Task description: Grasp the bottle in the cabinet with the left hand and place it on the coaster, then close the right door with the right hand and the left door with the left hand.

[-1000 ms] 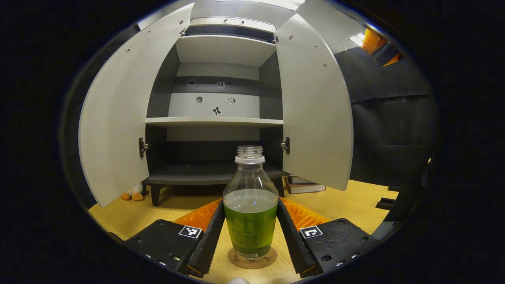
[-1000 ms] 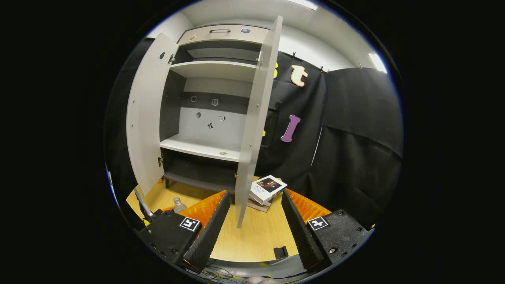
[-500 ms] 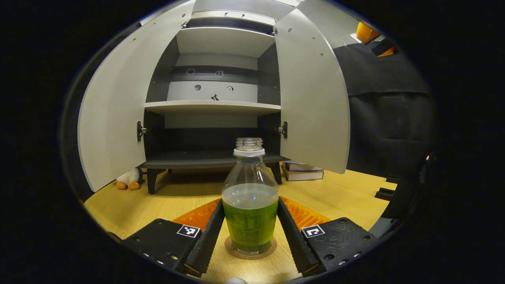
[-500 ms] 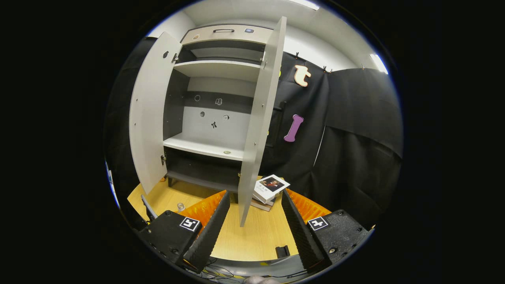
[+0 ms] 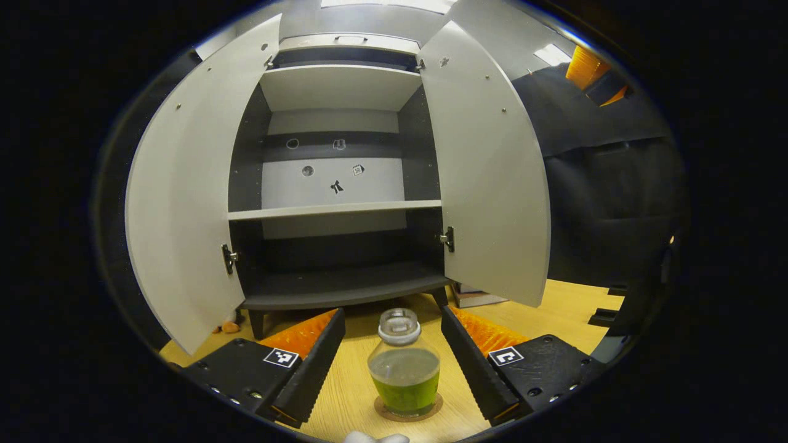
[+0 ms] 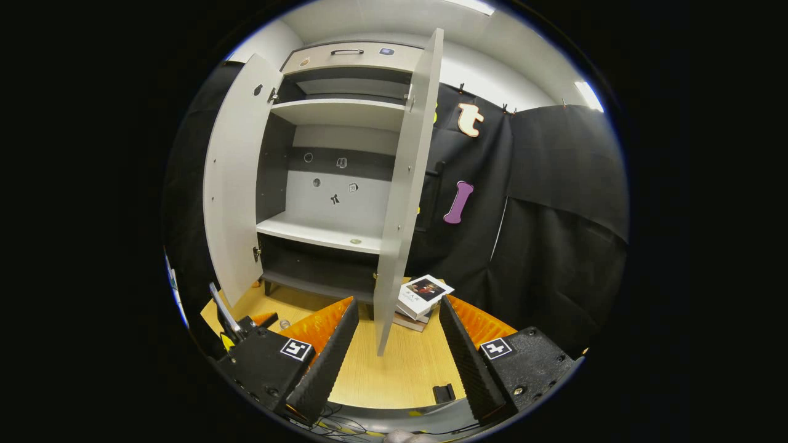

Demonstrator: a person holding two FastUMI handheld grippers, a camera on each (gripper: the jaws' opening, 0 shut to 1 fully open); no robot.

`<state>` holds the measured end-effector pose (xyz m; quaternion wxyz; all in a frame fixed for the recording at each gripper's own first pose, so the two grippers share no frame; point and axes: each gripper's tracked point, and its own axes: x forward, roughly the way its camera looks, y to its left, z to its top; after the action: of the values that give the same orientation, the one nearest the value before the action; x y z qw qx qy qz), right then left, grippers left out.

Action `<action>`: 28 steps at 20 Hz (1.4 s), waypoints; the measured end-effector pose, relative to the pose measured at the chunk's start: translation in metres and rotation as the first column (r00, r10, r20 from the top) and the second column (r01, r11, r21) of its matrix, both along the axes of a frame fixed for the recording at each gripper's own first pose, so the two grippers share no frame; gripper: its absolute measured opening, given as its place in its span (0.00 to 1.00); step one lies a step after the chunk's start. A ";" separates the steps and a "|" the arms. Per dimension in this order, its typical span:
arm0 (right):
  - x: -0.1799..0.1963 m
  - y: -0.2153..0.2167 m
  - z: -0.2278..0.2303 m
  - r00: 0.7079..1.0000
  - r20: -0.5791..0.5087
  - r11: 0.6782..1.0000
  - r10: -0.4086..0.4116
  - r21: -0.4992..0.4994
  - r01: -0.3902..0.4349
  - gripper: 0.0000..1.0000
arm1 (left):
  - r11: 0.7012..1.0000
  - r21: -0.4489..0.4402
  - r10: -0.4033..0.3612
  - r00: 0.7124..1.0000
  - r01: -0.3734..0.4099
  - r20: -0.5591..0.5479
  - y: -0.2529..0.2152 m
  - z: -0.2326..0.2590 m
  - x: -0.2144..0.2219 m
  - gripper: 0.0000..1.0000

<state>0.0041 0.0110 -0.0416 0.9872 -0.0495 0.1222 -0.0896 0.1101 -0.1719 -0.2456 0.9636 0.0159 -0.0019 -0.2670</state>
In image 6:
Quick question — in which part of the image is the small ceiling light panel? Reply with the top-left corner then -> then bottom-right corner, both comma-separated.
574,81 -> 605,113

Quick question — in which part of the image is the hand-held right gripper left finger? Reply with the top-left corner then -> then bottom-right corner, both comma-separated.
215,296 -> 360,426

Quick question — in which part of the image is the brown book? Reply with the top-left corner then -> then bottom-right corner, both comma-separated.
394,313 -> 430,333

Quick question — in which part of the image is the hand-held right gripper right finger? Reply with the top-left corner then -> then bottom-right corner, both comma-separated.
438,294 -> 584,426

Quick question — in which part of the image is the grey cabinet door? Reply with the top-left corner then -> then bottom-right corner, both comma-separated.
372,28 -> 446,357
203,54 -> 284,307

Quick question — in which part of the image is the black backdrop cloth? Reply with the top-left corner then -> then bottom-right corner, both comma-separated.
163,60 -> 630,359

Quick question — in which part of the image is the large ceiling light panel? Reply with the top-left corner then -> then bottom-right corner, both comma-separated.
443,0 -> 496,17

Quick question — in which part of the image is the grey cabinet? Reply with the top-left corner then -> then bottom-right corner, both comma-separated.
254,40 -> 445,308

